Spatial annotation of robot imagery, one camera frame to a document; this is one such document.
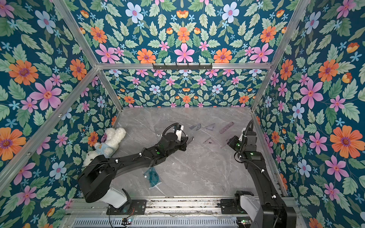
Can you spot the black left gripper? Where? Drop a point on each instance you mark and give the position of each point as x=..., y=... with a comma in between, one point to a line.
x=183, y=143

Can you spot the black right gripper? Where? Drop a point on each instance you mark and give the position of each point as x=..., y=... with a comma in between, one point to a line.
x=233, y=141

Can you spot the purple protractor set pouch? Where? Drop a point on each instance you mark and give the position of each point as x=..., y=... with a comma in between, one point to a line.
x=190, y=139

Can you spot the purple straight ruler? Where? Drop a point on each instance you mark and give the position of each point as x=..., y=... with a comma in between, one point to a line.
x=226, y=127

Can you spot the purple triangle ruler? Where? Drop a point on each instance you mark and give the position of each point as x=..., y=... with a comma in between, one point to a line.
x=211, y=141

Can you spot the grey protractor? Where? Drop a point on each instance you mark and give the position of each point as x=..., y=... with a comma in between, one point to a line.
x=195, y=127

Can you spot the grey triangle ruler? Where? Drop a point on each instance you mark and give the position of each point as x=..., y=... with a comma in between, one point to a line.
x=210, y=127

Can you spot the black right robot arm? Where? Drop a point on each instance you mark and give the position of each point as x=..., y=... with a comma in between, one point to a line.
x=270, y=211

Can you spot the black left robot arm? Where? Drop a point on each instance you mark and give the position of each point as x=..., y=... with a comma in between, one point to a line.
x=96, y=178

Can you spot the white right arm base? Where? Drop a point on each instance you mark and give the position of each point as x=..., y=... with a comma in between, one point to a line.
x=245, y=203

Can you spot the green ruler set pouch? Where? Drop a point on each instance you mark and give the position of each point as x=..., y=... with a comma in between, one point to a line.
x=153, y=178

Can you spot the white plush bear toy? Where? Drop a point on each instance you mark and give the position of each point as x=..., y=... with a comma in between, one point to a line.
x=114, y=136

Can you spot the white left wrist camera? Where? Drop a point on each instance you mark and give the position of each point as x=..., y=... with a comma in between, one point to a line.
x=178, y=130

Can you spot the black hook rail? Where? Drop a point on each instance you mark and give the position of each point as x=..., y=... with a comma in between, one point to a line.
x=176, y=66

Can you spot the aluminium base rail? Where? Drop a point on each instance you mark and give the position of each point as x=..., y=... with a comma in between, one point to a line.
x=158, y=212

